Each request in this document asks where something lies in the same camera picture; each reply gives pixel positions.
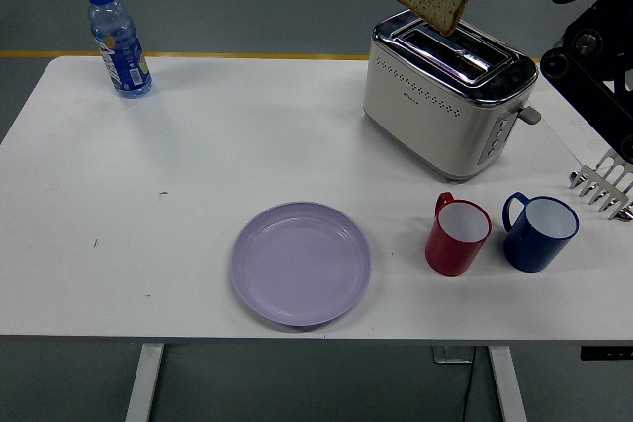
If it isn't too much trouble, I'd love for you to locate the red mug white inside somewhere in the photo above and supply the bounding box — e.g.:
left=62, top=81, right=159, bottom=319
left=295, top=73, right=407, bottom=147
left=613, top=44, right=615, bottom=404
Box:
left=424, top=192, right=493, bottom=277

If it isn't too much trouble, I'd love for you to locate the black hanging cable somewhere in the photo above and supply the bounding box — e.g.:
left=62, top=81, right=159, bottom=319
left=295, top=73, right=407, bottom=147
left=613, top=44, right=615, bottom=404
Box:
left=462, top=346, right=479, bottom=422

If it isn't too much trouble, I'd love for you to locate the blue mug white inside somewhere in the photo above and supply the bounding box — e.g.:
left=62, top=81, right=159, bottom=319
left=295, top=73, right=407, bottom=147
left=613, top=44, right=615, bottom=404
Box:
left=501, top=191, right=581, bottom=274

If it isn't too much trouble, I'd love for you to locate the white table leg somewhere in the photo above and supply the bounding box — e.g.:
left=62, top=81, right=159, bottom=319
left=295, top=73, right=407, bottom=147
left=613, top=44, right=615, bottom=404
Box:
left=124, top=344, right=165, bottom=422
left=487, top=345, right=528, bottom=422

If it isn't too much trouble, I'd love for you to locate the clear water bottle blue cap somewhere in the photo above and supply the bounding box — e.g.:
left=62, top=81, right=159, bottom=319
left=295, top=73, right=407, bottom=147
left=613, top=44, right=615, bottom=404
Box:
left=86, top=0, right=154, bottom=100

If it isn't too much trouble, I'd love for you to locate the lilac plastic plate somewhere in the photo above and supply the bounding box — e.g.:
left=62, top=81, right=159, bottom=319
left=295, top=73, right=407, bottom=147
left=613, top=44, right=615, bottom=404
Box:
left=229, top=201, right=373, bottom=328

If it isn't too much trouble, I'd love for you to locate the black table control panel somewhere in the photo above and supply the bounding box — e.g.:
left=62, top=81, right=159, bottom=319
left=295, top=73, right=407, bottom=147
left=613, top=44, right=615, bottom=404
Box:
left=580, top=345, right=633, bottom=360

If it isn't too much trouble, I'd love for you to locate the grey toaster lever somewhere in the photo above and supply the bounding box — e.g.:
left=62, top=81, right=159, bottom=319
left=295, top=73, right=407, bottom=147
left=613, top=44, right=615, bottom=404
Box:
left=513, top=103, right=543, bottom=126

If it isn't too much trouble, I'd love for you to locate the cream and chrome toaster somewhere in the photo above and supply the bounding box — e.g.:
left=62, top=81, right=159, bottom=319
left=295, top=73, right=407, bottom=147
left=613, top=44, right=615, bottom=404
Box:
left=362, top=9, right=543, bottom=184

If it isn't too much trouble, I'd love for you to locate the white paper sheet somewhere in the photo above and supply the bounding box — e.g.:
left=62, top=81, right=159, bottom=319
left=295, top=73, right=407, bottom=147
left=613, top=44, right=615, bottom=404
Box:
left=531, top=83, right=619, bottom=166

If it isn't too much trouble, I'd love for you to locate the silver metal toast rack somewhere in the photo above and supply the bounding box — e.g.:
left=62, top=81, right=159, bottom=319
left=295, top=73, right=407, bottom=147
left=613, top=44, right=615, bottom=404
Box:
left=568, top=149, right=633, bottom=221

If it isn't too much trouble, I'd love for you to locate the clear plastic bracket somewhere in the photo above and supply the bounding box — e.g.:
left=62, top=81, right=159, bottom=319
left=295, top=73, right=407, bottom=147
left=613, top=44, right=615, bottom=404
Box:
left=431, top=345, right=476, bottom=365

